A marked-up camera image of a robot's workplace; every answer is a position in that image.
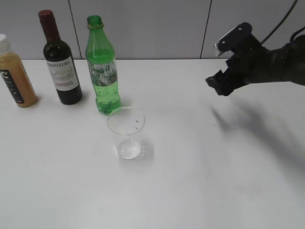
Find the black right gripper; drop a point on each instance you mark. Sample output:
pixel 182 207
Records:
pixel 251 63

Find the transparent plastic cup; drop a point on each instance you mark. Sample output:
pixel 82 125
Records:
pixel 126 125

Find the green sprite plastic bottle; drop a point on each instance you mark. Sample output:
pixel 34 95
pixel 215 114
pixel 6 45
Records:
pixel 100 56

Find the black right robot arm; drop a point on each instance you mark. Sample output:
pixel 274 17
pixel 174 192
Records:
pixel 295 69

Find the dark red wine bottle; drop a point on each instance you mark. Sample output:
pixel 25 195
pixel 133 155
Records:
pixel 60 61

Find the orange juice bottle white cap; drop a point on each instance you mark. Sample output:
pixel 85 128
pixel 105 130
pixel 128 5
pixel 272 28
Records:
pixel 14 75

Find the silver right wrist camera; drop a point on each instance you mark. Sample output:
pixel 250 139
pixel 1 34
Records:
pixel 228 41

